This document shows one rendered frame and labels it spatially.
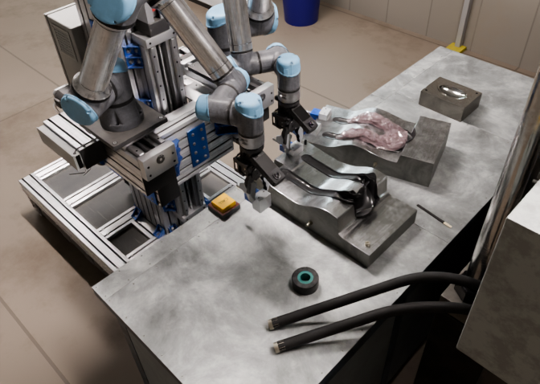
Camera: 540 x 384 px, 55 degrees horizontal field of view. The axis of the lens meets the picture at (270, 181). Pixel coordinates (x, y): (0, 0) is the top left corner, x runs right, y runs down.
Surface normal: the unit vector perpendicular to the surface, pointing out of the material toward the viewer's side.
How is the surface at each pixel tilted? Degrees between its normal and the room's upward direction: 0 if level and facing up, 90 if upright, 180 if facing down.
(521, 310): 90
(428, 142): 0
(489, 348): 90
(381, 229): 0
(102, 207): 0
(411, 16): 90
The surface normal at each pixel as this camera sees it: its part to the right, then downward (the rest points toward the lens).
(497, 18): -0.69, 0.51
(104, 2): -0.26, 0.57
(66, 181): -0.04, -0.74
